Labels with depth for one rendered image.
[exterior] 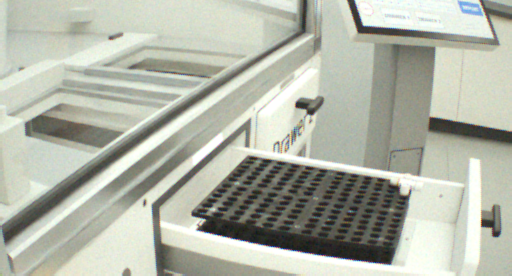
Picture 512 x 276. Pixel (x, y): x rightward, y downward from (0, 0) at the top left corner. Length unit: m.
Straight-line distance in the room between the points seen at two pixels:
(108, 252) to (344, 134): 2.01
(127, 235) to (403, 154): 1.21
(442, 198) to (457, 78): 2.95
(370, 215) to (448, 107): 3.13
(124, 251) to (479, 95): 3.35
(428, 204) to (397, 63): 0.82
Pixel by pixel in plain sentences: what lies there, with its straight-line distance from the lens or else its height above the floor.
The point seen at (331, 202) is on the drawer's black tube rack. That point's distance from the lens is 0.71.
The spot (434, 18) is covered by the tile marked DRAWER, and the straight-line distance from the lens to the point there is 1.56.
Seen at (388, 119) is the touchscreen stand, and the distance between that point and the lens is 1.64.
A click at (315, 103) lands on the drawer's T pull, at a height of 0.91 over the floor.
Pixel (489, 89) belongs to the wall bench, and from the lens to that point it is 3.79.
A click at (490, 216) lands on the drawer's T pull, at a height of 0.91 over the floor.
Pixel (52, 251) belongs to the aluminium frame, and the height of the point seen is 0.96.
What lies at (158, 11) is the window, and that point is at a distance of 0.60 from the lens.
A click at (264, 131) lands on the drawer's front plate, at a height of 0.90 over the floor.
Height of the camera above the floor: 1.21
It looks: 20 degrees down
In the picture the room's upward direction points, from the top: 3 degrees clockwise
